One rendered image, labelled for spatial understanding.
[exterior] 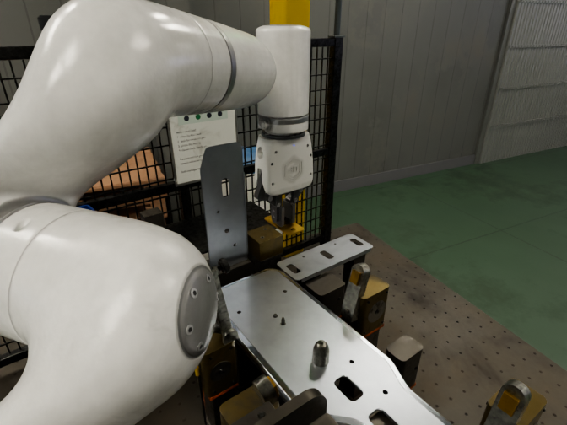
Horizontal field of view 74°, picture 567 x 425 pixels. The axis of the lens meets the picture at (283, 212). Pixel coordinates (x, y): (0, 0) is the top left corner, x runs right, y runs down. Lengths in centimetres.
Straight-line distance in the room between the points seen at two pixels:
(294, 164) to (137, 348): 49
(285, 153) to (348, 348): 42
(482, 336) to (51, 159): 131
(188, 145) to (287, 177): 58
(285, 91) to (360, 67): 328
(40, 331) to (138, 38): 19
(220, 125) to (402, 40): 312
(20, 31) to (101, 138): 283
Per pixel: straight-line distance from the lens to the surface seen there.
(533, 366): 140
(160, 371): 24
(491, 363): 134
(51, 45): 29
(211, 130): 121
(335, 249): 113
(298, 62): 61
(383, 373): 80
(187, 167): 120
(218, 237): 99
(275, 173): 64
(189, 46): 33
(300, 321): 88
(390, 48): 406
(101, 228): 26
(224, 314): 73
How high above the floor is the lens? 159
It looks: 26 degrees down
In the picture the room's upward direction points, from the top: straight up
